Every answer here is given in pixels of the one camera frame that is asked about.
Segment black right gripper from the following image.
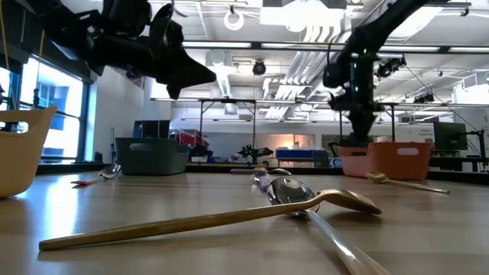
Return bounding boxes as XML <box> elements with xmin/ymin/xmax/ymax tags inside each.
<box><xmin>329</xmin><ymin>93</ymin><xmax>384</xmax><ymax>147</ymax></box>

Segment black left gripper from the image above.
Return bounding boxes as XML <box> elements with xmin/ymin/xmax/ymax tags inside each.
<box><xmin>89</xmin><ymin>0</ymin><xmax>217</xmax><ymax>100</ymax></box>

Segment orange-handled silver spoon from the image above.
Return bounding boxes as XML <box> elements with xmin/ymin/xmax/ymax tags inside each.
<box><xmin>70</xmin><ymin>163</ymin><xmax>123</xmax><ymax>187</ymax></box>
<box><xmin>265</xmin><ymin>176</ymin><xmax>393</xmax><ymax>275</ymax></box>

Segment purple-handled silver spoon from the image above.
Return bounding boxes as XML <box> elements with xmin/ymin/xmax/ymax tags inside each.
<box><xmin>251</xmin><ymin>172</ymin><xmax>273</xmax><ymax>194</ymax></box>

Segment black monitor on arm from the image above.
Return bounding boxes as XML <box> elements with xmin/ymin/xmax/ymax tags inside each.
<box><xmin>433</xmin><ymin>121</ymin><xmax>469</xmax><ymax>151</ymax></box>

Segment orange plastic bin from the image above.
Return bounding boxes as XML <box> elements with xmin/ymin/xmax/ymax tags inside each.
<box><xmin>338</xmin><ymin>141</ymin><xmax>432</xmax><ymax>181</ymax></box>

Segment dark monitor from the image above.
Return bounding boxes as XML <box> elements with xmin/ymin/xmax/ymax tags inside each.
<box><xmin>132</xmin><ymin>119</ymin><xmax>171</xmax><ymax>139</ymax></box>

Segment blue box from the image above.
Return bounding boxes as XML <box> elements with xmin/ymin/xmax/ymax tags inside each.
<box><xmin>274</xmin><ymin>148</ymin><xmax>320</xmax><ymax>160</ymax></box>

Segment teal plastic bin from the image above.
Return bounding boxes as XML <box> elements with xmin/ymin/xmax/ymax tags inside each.
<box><xmin>113</xmin><ymin>137</ymin><xmax>191</xmax><ymax>176</ymax></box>

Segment white ceiling pipes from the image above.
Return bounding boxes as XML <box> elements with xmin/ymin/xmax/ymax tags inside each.
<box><xmin>263</xmin><ymin>26</ymin><xmax>352</xmax><ymax>119</ymax></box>

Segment black monitor stand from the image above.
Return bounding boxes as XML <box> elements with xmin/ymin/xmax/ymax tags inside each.
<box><xmin>465</xmin><ymin>128</ymin><xmax>489</xmax><ymax>171</ymax></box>

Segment white ceiling light panel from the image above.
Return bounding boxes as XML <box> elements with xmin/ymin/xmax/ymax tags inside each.
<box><xmin>259</xmin><ymin>0</ymin><xmax>347</xmax><ymax>28</ymax></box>

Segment yellow plastic bin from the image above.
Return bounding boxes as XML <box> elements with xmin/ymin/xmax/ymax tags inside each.
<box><xmin>0</xmin><ymin>105</ymin><xmax>58</xmax><ymax>199</ymax></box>

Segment white ventilation duct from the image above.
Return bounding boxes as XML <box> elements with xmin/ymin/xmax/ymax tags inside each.
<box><xmin>205</xmin><ymin>49</ymin><xmax>235</xmax><ymax>99</ymax></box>

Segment ceiling strip light rail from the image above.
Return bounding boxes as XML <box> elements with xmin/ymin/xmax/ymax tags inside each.
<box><xmin>182</xmin><ymin>40</ymin><xmax>489</xmax><ymax>54</ymax></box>

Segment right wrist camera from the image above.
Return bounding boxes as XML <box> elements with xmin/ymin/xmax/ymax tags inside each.
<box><xmin>322</xmin><ymin>63</ymin><xmax>347</xmax><ymax>89</ymax></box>

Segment white cable ring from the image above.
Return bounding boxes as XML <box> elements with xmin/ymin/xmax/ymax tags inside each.
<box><xmin>223</xmin><ymin>10</ymin><xmax>245</xmax><ymax>31</ymax></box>

